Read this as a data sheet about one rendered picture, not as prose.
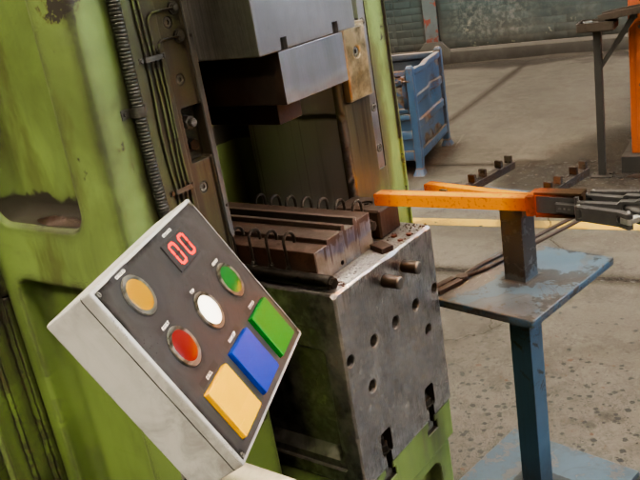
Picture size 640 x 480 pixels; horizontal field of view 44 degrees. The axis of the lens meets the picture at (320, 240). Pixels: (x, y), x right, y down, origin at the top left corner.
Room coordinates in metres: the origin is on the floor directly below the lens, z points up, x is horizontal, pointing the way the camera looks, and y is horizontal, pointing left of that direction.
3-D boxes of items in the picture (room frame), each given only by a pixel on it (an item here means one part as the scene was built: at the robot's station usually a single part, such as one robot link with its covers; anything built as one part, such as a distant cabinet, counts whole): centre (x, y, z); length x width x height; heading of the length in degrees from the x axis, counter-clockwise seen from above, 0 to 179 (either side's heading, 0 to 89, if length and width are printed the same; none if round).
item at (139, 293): (0.92, 0.23, 1.16); 0.05 x 0.03 x 0.04; 141
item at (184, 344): (0.91, 0.19, 1.09); 0.05 x 0.03 x 0.04; 141
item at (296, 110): (1.69, 0.13, 1.24); 0.30 x 0.07 x 0.06; 51
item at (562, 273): (1.84, -0.49, 0.66); 0.40 x 0.30 x 0.02; 132
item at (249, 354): (0.99, 0.12, 1.01); 0.07 x 0.05 x 0.07; 166
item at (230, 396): (0.89, 0.15, 1.01); 0.07 x 0.05 x 0.07; 166
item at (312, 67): (1.64, 0.12, 1.32); 0.42 x 0.20 x 0.10; 51
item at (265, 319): (1.09, 0.10, 1.01); 0.07 x 0.05 x 0.07; 166
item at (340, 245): (1.64, 0.12, 0.96); 0.42 x 0.20 x 0.09; 51
